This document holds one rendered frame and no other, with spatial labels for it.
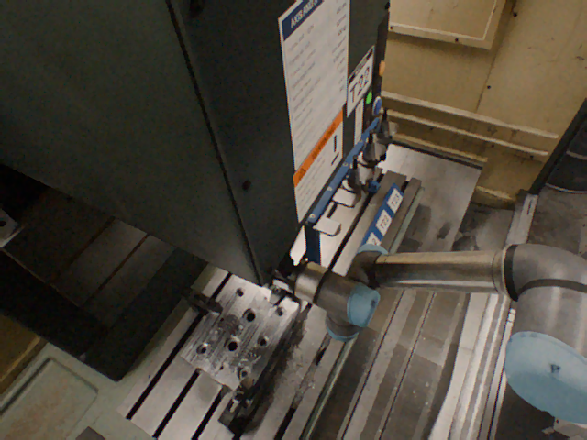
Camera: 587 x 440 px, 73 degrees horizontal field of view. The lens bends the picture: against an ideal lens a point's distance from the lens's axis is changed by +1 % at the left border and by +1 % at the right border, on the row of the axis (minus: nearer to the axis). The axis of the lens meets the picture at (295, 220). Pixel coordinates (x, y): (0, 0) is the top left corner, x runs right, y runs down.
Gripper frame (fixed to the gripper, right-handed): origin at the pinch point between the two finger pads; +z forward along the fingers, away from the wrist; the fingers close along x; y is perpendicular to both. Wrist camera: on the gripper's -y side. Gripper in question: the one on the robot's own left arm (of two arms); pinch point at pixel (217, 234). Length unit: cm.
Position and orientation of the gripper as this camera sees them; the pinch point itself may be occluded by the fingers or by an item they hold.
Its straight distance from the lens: 85.0
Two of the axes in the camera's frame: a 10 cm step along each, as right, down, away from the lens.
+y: 0.5, 5.8, 8.1
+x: 4.8, -7.3, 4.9
